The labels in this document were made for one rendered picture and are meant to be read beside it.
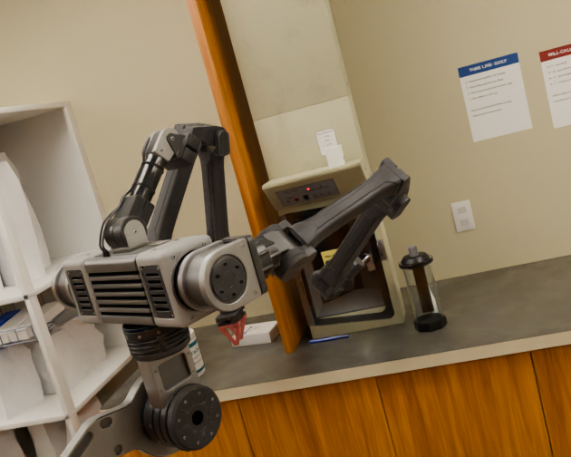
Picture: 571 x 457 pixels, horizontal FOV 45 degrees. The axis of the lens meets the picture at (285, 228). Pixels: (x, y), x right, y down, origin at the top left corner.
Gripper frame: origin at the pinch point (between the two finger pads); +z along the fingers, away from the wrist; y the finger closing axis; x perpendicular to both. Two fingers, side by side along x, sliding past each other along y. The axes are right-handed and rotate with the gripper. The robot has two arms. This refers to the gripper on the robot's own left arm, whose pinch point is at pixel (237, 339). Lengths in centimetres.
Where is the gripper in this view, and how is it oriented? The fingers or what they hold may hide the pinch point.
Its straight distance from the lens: 210.7
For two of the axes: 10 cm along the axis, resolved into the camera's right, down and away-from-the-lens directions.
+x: -9.4, 2.2, 2.5
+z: 2.7, 9.5, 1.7
